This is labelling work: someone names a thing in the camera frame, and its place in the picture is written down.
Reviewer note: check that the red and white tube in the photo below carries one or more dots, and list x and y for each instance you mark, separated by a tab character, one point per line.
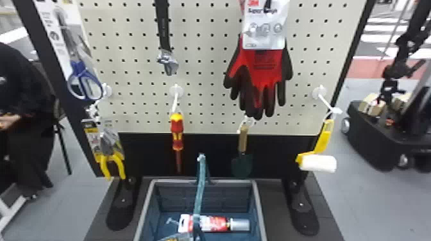
212	223

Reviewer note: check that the yellow paint roller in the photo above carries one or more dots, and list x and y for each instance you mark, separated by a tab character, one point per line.
318	161

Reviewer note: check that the white pegboard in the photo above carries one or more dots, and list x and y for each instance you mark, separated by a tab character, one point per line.
208	97

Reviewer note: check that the black adjustable wrench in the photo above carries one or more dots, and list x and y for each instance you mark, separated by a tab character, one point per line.
164	40

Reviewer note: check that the blue scissors on card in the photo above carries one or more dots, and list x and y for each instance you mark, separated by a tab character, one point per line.
78	69

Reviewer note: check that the green garden trowel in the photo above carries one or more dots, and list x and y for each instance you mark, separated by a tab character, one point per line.
242	158

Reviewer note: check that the red and black gloves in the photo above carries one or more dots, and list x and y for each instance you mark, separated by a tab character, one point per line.
259	72

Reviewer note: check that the blue basket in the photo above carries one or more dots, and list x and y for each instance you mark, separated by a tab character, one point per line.
242	202

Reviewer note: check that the yellow pliers on card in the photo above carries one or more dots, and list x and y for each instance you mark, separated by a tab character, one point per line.
107	148

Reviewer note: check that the person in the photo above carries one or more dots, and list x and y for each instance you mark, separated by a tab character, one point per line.
23	111

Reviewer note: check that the red and yellow screwdriver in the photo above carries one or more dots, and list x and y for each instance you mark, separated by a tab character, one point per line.
177	133

